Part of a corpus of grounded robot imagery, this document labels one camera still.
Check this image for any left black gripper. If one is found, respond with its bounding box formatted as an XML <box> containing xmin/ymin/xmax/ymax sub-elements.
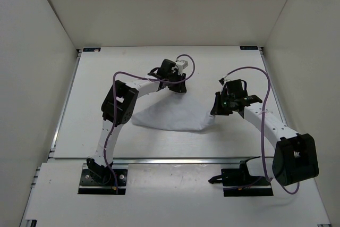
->
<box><xmin>167</xmin><ymin>71</ymin><xmax>186</xmax><ymax>94</ymax></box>

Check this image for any white skirt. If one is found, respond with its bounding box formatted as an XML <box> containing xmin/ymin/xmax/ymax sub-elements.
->
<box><xmin>131</xmin><ymin>94</ymin><xmax>215</xmax><ymax>132</ymax></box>

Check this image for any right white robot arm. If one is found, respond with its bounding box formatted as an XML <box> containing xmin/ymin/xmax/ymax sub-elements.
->
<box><xmin>211</xmin><ymin>79</ymin><xmax>319</xmax><ymax>186</ymax></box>

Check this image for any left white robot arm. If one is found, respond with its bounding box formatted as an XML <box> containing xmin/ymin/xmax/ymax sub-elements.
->
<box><xmin>87</xmin><ymin>59</ymin><xmax>188</xmax><ymax>187</ymax></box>

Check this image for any right blue label sticker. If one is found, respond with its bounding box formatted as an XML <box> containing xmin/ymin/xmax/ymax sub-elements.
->
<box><xmin>240</xmin><ymin>46</ymin><xmax>258</xmax><ymax>51</ymax></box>

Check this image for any blue label sticker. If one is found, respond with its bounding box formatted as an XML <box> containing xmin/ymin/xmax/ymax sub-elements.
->
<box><xmin>240</xmin><ymin>46</ymin><xmax>258</xmax><ymax>51</ymax></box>
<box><xmin>82</xmin><ymin>47</ymin><xmax>101</xmax><ymax>52</ymax></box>

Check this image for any left blue label sticker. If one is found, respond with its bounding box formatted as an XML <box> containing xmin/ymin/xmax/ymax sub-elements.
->
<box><xmin>82</xmin><ymin>47</ymin><xmax>101</xmax><ymax>52</ymax></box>

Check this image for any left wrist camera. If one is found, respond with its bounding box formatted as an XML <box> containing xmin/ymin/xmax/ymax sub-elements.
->
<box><xmin>174</xmin><ymin>60</ymin><xmax>189</xmax><ymax>75</ymax></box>

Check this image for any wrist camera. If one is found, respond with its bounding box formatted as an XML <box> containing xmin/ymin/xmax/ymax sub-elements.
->
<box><xmin>218</xmin><ymin>78</ymin><xmax>231</xmax><ymax>86</ymax></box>
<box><xmin>174</xmin><ymin>60</ymin><xmax>189</xmax><ymax>75</ymax></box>

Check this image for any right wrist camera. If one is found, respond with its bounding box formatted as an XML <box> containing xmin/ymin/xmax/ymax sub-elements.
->
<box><xmin>218</xmin><ymin>78</ymin><xmax>231</xmax><ymax>86</ymax></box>

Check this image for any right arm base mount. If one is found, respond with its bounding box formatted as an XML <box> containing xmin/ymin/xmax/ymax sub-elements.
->
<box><xmin>208</xmin><ymin>168</ymin><xmax>274</xmax><ymax>197</ymax></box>

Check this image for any aluminium rail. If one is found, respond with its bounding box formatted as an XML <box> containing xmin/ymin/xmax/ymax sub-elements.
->
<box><xmin>113</xmin><ymin>157</ymin><xmax>249</xmax><ymax>165</ymax></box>

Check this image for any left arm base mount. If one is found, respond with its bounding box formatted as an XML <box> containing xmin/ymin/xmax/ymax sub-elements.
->
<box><xmin>78</xmin><ymin>165</ymin><xmax>128</xmax><ymax>196</ymax></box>

